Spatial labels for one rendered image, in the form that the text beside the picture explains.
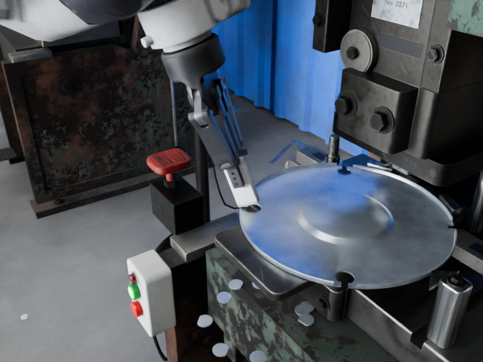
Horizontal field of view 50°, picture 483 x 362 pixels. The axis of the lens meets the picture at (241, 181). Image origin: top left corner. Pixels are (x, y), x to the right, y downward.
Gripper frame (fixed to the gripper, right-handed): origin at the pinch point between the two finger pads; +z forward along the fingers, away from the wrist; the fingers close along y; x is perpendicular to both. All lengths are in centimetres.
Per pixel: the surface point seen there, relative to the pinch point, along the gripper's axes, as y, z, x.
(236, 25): -238, 23, -48
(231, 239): 7.7, 3.9, -1.4
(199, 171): -79, 34, -38
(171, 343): -5.2, 33.2, -26.3
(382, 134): 2.2, -3.4, 19.7
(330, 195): -3.6, 7.2, 10.9
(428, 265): 9.6, 11.5, 21.6
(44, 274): -65, 52, -101
